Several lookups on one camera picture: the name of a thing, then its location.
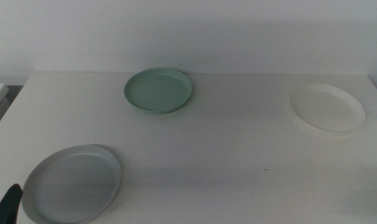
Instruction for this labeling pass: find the grey shallow bowl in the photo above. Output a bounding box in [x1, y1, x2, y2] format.
[21, 144, 122, 224]

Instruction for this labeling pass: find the green shallow bowl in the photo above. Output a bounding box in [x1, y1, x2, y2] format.
[123, 67, 193, 115]

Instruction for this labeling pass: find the white shallow bowl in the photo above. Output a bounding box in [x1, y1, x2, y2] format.
[289, 83, 366, 134]

